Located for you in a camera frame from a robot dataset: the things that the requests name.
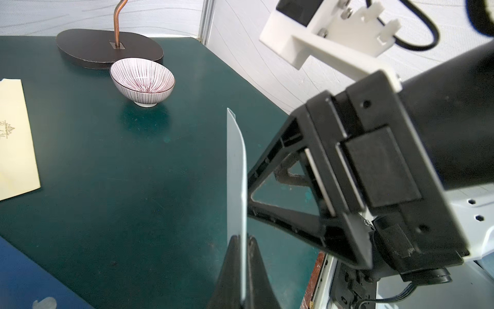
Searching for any dark blue envelope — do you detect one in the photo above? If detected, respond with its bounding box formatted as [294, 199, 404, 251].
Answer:
[1, 238, 92, 309]

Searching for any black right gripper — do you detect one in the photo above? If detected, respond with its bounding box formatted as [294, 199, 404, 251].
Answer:
[248, 72, 466, 286]

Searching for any light blue envelope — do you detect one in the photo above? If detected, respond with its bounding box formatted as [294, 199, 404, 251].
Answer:
[226, 108, 247, 305]

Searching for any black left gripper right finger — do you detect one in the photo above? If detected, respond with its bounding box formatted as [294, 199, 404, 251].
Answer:
[246, 236, 280, 309]

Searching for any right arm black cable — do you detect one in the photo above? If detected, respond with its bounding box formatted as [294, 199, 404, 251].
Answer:
[364, 0, 441, 52]

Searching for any dark jewelry stand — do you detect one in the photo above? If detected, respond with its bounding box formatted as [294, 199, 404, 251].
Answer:
[56, 1, 164, 70]

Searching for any cream envelope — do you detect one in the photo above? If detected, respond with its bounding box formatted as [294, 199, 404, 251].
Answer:
[1, 79, 41, 200]

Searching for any striped ceramic bowl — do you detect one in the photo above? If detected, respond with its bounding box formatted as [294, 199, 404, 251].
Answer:
[109, 58, 176, 108]

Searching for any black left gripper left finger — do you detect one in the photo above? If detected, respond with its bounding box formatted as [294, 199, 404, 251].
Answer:
[207, 236, 241, 309]

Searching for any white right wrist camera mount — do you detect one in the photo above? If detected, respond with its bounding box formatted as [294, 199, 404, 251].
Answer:
[260, 0, 402, 92]

